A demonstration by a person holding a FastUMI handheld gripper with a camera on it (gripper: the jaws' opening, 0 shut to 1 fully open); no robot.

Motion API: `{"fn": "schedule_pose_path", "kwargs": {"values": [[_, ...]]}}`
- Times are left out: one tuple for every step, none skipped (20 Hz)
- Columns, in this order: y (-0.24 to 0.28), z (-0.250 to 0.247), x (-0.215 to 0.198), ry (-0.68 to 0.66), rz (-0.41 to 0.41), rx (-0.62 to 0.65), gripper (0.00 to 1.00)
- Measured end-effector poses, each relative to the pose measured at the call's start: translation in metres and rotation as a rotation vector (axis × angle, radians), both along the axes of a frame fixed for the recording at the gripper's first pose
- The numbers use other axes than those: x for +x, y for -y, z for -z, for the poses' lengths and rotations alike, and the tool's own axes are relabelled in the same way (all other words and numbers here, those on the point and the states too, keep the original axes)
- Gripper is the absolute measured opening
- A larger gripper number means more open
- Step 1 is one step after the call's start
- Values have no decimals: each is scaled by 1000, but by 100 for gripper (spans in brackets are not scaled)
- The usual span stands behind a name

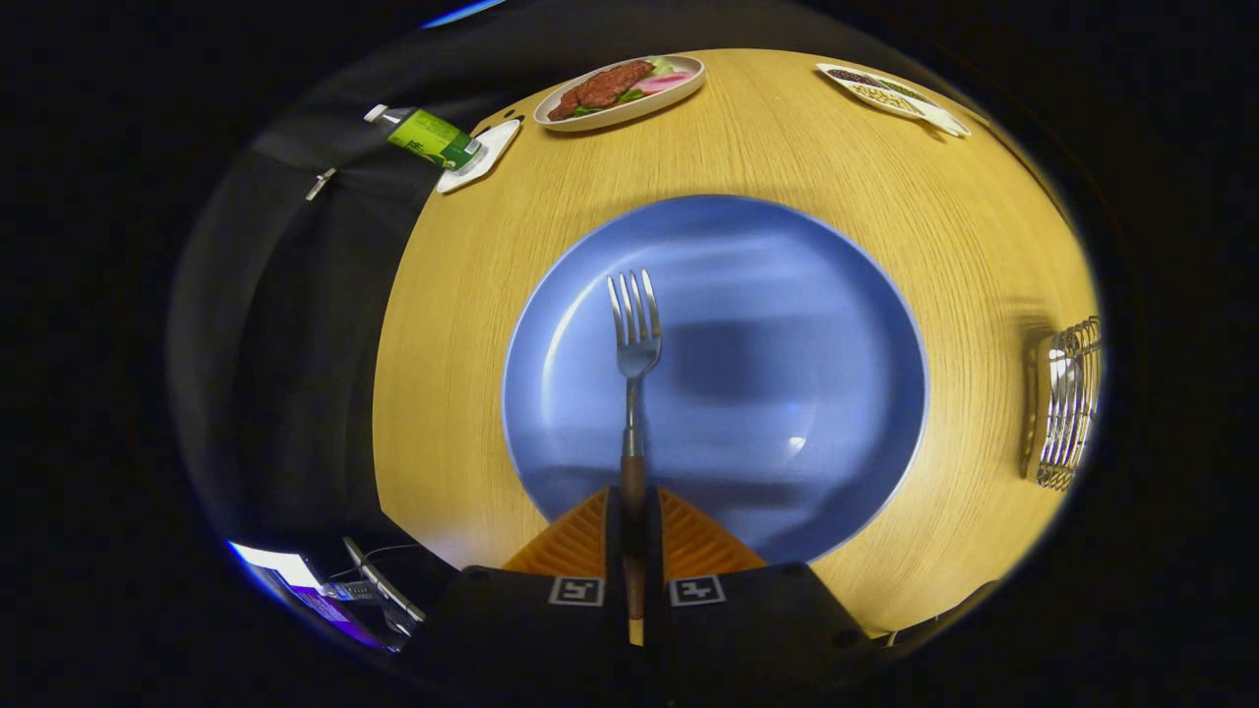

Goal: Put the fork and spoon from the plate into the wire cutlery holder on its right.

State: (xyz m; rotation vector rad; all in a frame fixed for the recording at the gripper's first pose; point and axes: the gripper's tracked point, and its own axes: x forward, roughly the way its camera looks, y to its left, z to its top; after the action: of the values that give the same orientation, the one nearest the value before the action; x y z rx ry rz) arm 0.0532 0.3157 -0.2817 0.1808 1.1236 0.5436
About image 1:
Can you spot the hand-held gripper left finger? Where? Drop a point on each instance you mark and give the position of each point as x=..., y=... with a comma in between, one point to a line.
x=615, y=551

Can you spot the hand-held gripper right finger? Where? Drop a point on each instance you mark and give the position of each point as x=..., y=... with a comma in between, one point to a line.
x=654, y=551

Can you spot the blue round plate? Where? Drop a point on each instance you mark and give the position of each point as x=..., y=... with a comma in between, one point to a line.
x=767, y=393

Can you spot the white laptop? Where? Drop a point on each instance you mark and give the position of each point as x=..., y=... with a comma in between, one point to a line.
x=389, y=590

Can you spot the purple screen monitor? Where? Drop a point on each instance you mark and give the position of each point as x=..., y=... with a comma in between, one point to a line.
x=325, y=602

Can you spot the white square coaster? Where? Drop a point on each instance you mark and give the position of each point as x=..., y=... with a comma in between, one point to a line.
x=497, y=147

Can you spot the beige oval food plate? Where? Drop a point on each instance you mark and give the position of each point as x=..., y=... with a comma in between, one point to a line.
x=629, y=113

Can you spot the green label drink bottle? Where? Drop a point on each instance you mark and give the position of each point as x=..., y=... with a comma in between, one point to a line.
x=423, y=136

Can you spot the brown steak piece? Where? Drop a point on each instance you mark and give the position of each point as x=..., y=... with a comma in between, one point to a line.
x=605, y=87

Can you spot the pink round food slice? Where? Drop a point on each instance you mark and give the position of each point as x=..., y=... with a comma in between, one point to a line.
x=669, y=82

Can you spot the white clip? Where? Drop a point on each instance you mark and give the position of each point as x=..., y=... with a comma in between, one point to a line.
x=320, y=184

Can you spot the white divided bean dish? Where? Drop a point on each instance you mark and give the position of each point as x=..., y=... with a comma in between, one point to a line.
x=934, y=116

